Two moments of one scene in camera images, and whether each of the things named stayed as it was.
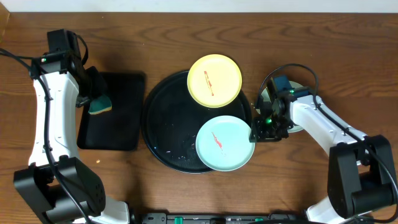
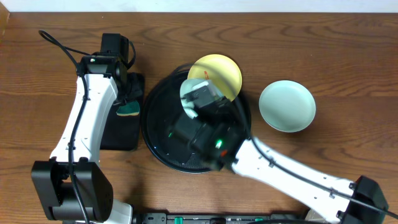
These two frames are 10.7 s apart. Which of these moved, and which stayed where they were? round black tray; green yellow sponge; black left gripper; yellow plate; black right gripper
Moved: black right gripper; black left gripper; green yellow sponge
Stayed: yellow plate; round black tray
